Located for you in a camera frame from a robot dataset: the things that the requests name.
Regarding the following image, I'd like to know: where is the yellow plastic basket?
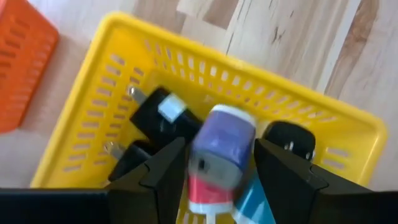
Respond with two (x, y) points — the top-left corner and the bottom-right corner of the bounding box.
(30, 11), (389, 224)

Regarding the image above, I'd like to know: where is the black white USB charger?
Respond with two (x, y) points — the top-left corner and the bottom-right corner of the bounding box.
(127, 86), (203, 147)
(104, 139), (159, 183)
(262, 120), (317, 161)

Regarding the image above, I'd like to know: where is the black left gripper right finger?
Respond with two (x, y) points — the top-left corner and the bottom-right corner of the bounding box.
(254, 138), (398, 224)

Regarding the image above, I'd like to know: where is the pink white USB charger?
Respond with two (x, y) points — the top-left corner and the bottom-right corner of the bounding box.
(187, 175), (236, 224)

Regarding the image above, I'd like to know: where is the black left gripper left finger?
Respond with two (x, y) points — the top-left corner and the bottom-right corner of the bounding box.
(0, 136), (187, 224)

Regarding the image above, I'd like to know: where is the teal white USB charger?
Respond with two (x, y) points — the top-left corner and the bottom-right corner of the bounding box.
(231, 172), (277, 224)

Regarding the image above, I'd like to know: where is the purple white USB charger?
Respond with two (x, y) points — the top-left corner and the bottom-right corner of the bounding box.
(187, 104), (257, 187)

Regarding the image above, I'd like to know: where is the orange plastic basket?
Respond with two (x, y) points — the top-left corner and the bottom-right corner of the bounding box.
(0, 0), (60, 134)

